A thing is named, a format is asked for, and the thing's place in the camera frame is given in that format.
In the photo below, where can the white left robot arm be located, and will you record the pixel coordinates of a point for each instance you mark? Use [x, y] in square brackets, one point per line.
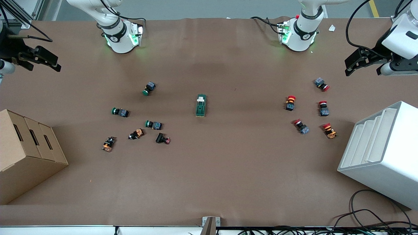
[302, 32]

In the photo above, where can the green load switch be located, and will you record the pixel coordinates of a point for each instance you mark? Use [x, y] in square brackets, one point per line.
[201, 106]

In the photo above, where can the brown cardboard box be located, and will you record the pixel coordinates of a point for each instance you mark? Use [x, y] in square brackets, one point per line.
[26, 156]

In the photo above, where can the green push button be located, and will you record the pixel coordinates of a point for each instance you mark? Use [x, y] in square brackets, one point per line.
[149, 88]
[153, 124]
[120, 112]

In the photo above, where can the white stepped rack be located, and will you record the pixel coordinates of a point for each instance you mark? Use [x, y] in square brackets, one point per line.
[385, 153]

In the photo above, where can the black orange push button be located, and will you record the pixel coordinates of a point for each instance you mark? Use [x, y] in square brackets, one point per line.
[108, 144]
[136, 134]

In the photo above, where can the red emergency stop button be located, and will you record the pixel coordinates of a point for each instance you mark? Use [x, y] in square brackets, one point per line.
[290, 102]
[301, 126]
[329, 130]
[321, 84]
[323, 108]

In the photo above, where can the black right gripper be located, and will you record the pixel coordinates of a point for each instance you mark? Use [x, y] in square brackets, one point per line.
[9, 47]

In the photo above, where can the grey metal bracket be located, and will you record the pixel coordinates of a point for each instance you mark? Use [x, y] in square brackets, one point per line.
[211, 225]

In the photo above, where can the white paper scrap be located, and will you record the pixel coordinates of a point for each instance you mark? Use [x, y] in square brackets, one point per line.
[332, 28]

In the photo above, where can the black pink push button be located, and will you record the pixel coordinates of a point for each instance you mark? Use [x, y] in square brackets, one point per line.
[162, 138]

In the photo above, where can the white table edge strip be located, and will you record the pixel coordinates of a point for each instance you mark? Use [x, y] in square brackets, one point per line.
[65, 230]

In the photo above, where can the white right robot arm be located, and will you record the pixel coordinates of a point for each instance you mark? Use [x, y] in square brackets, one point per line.
[120, 36]

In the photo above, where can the brown paper table mat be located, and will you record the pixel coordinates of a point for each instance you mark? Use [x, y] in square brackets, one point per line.
[228, 169]

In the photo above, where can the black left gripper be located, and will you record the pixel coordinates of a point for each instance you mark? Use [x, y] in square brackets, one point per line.
[380, 55]

